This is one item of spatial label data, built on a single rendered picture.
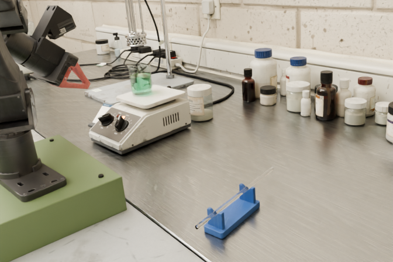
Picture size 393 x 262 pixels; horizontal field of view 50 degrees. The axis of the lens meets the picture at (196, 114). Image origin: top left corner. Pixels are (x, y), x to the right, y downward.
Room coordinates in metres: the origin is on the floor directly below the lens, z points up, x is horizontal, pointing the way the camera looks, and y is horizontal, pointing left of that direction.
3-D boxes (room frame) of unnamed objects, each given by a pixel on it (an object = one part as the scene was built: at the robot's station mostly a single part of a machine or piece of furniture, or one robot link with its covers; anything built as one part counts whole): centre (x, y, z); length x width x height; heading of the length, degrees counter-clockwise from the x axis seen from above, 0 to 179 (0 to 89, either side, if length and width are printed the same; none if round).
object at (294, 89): (0.99, -0.25, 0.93); 0.06 x 0.06 x 0.07
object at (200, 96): (0.99, -0.01, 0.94); 0.06 x 0.06 x 0.08
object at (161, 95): (0.93, 0.10, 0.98); 0.12 x 0.12 x 0.01; 42
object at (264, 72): (1.13, -0.19, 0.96); 0.07 x 0.07 x 0.13
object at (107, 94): (1.31, 0.17, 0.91); 0.30 x 0.20 x 0.01; 126
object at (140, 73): (0.94, 0.12, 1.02); 0.06 x 0.05 x 0.08; 65
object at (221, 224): (0.54, -0.04, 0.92); 0.10 x 0.03 x 0.04; 139
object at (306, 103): (0.94, -0.26, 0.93); 0.02 x 0.02 x 0.06
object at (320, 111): (0.92, -0.30, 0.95); 0.04 x 0.04 x 0.11
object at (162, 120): (0.92, 0.12, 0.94); 0.22 x 0.13 x 0.08; 132
